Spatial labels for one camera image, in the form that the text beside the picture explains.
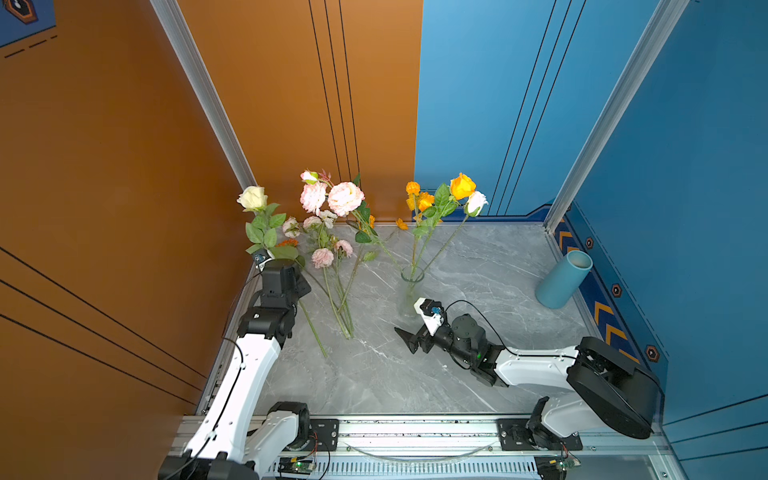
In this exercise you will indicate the pale pink flower spray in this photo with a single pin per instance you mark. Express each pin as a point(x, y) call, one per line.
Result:
point(292, 228)

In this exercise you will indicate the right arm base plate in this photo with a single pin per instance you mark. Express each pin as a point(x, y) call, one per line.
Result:
point(516, 435)

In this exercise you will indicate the large orange rose stem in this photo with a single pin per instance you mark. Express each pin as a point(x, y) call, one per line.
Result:
point(463, 186)

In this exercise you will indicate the aluminium corner post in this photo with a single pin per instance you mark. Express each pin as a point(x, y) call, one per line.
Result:
point(664, 19)
point(179, 34)

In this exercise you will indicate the left circuit board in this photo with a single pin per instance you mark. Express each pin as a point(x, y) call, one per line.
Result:
point(295, 466)

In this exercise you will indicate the teal cylinder vase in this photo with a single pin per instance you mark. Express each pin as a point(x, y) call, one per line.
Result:
point(560, 284)

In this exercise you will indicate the pink rose branch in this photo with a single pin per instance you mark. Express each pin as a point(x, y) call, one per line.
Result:
point(346, 200)

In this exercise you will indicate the circuit board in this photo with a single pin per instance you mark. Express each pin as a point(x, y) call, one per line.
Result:
point(555, 468)
point(295, 466)

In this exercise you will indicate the cream rose stem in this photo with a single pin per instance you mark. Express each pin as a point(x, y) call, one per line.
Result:
point(253, 198)

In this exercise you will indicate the white rose stem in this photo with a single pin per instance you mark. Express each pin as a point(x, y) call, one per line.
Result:
point(477, 203)

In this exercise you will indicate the right aluminium corner post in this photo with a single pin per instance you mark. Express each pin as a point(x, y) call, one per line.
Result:
point(664, 19)

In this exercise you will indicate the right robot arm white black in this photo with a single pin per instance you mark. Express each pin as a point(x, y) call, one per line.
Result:
point(596, 385)

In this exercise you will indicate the right circuit board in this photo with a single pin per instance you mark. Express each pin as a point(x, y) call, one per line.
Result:
point(555, 468)

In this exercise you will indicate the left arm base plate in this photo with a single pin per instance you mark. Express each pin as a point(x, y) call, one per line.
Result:
point(323, 434)

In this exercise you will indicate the clear ribbed glass vase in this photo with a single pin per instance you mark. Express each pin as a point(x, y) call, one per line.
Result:
point(410, 290)

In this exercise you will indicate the pink carnation flower stem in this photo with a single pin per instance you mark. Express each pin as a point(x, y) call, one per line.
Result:
point(327, 260)

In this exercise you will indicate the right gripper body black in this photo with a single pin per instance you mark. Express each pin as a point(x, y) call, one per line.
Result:
point(443, 340)

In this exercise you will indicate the aluminium front rail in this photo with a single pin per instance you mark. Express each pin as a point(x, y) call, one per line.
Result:
point(457, 434)

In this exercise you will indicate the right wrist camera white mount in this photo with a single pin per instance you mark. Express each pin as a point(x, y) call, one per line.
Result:
point(432, 313)

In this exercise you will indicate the left aluminium corner post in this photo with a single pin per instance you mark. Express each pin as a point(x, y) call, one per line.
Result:
point(179, 34)

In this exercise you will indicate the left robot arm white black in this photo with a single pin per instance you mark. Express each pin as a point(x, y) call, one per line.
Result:
point(222, 448)

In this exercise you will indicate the small orange flower sprig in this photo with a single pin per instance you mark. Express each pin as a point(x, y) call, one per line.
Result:
point(419, 202)

